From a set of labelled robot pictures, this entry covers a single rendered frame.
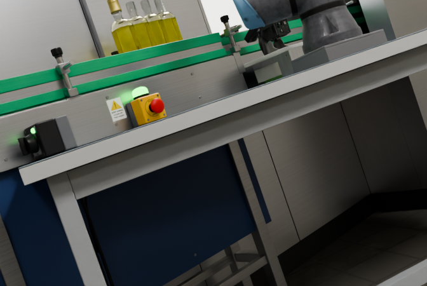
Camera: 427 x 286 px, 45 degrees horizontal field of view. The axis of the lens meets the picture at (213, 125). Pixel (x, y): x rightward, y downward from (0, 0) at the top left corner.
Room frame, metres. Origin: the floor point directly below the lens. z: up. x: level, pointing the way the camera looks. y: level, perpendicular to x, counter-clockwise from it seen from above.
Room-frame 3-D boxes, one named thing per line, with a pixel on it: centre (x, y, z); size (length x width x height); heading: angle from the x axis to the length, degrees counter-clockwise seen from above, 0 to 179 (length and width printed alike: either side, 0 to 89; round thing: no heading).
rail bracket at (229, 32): (1.73, -0.13, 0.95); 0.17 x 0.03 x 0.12; 39
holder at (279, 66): (1.74, -0.27, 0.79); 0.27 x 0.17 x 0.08; 39
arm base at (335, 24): (1.31, -0.35, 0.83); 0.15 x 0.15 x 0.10
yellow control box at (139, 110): (1.40, 0.16, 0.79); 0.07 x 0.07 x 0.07; 39
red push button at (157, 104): (1.37, 0.13, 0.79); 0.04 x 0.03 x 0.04; 129
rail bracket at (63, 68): (1.31, 0.30, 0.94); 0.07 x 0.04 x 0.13; 39
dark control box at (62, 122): (1.22, 0.37, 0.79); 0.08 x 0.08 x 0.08; 39
